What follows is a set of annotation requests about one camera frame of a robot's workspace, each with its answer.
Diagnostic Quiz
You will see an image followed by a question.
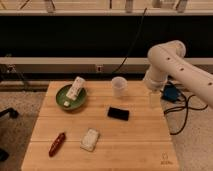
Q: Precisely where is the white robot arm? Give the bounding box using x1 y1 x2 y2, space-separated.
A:
143 40 213 109

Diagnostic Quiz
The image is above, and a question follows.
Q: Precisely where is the blue box on floor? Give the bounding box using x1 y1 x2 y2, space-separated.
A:
162 85 180 102

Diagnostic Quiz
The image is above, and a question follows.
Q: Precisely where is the clear plastic cup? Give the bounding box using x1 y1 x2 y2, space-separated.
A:
111 77 127 97

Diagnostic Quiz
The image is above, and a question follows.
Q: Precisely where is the black rectangular sponge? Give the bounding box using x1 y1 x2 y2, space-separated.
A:
107 107 129 121

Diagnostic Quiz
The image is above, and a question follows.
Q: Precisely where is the white wrapped block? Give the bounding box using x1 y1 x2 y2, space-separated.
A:
80 128 100 152

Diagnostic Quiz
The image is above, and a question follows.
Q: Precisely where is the white rectangular package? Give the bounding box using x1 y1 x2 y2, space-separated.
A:
66 76 85 100

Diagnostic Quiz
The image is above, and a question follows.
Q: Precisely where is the green bowl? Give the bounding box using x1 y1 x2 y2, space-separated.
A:
55 84 87 111

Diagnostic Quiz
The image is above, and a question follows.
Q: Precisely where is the small white cube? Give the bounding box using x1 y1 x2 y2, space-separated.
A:
63 101 70 107

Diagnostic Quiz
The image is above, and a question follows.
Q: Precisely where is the red sausage-shaped object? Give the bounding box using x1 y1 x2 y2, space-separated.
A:
49 133 66 157

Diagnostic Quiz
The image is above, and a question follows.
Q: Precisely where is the black floor cable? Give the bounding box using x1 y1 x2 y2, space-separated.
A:
163 94 209 136

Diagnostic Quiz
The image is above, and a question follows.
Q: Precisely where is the black hanging cable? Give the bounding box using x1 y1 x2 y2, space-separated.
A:
111 7 148 76

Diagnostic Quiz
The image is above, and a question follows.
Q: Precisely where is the wall socket plate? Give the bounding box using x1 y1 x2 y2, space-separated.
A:
97 66 102 72

